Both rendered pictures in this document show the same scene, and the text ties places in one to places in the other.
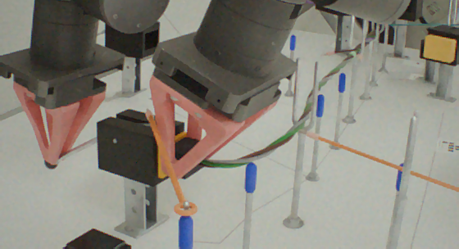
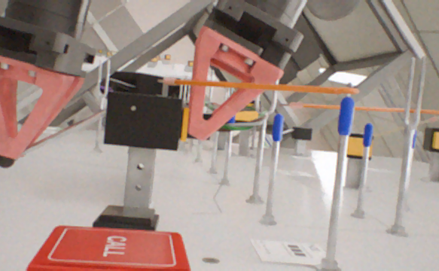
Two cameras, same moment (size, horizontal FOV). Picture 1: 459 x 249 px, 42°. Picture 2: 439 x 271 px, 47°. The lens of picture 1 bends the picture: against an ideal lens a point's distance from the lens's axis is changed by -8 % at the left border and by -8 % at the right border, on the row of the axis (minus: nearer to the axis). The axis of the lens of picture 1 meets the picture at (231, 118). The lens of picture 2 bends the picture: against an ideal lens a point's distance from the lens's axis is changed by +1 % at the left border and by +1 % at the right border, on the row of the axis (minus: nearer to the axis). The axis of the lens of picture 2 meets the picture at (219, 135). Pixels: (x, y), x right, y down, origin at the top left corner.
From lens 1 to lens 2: 0.30 m
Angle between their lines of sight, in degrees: 35
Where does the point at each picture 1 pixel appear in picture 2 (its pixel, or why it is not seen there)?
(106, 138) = (120, 107)
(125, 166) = (144, 134)
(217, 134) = (269, 79)
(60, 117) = (58, 88)
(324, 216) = not seen: hidden behind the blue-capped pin
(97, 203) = (70, 200)
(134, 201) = (140, 177)
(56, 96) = (68, 57)
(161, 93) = (214, 44)
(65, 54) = (68, 19)
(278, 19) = not seen: outside the picture
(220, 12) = not seen: outside the picture
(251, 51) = (290, 10)
